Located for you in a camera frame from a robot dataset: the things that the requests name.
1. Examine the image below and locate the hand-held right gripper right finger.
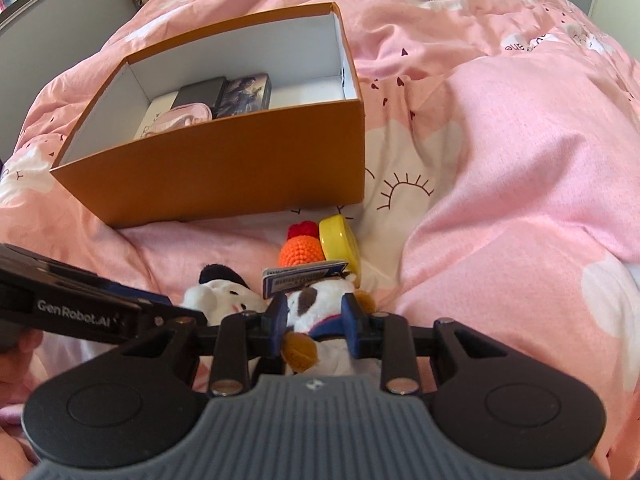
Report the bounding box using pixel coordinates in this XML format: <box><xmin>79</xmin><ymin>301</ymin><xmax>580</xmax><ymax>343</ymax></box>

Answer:
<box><xmin>341</xmin><ymin>292</ymin><xmax>507</xmax><ymax>395</ymax></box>

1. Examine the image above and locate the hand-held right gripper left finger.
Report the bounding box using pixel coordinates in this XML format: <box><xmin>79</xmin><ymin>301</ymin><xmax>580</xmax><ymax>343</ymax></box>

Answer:
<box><xmin>122</xmin><ymin>296</ymin><xmax>290</xmax><ymax>395</ymax></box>

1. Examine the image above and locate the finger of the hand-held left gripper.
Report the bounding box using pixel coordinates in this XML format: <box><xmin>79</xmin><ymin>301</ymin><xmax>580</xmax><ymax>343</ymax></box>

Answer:
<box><xmin>115</xmin><ymin>302</ymin><xmax>209</xmax><ymax>346</ymax></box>
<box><xmin>0</xmin><ymin>243</ymin><xmax>174</xmax><ymax>308</ymax></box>

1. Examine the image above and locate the white brown plush toy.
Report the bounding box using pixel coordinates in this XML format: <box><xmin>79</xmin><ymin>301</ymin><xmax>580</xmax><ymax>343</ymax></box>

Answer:
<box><xmin>279</xmin><ymin>275</ymin><xmax>379</xmax><ymax>377</ymax></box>

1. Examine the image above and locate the orange cardboard box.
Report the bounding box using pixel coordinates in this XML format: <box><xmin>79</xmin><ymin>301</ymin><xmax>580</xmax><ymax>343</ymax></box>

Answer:
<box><xmin>50</xmin><ymin>1</ymin><xmax>367</xmax><ymax>229</ymax></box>

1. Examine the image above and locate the blue white hang tag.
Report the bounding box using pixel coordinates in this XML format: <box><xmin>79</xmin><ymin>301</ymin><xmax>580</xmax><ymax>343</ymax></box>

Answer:
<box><xmin>262</xmin><ymin>259</ymin><xmax>351</xmax><ymax>300</ymax></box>

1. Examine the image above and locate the white plush toy black ear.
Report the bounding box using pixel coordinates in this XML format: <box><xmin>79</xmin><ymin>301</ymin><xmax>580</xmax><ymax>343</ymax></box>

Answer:
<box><xmin>179</xmin><ymin>263</ymin><xmax>275</xmax><ymax>327</ymax></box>

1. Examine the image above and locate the orange crochet toy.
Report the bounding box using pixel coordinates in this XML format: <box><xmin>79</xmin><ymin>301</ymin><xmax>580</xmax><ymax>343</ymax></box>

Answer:
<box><xmin>278</xmin><ymin>221</ymin><xmax>326</xmax><ymax>267</ymax></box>

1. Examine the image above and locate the yellow round case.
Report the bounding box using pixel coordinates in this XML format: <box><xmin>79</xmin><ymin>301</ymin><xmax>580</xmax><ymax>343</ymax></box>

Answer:
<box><xmin>318</xmin><ymin>214</ymin><xmax>362</xmax><ymax>282</ymax></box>

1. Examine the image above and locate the pink pouch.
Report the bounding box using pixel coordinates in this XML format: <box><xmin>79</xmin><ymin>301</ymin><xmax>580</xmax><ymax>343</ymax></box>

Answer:
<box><xmin>144</xmin><ymin>102</ymin><xmax>212</xmax><ymax>137</ymax></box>

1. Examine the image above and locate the white glasses case box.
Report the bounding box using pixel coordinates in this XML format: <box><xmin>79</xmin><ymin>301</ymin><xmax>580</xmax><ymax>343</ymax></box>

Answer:
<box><xmin>133</xmin><ymin>90</ymin><xmax>180</xmax><ymax>140</ymax></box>

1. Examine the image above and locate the dark grey box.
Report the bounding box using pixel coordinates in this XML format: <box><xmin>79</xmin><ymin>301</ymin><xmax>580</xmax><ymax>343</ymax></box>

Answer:
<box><xmin>172</xmin><ymin>76</ymin><xmax>229</xmax><ymax>112</ymax></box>

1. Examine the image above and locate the pink printed blanket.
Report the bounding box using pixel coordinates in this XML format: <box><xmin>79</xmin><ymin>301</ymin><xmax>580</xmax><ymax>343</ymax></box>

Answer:
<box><xmin>0</xmin><ymin>0</ymin><xmax>640</xmax><ymax>480</ymax></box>

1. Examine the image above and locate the dark printed box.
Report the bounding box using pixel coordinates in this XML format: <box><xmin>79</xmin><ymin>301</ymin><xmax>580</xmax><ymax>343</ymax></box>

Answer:
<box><xmin>212</xmin><ymin>73</ymin><xmax>273</xmax><ymax>120</ymax></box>

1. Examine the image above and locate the white window sill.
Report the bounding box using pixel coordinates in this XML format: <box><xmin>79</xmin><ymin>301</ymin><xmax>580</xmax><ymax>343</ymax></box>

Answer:
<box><xmin>0</xmin><ymin>0</ymin><xmax>92</xmax><ymax>36</ymax></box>

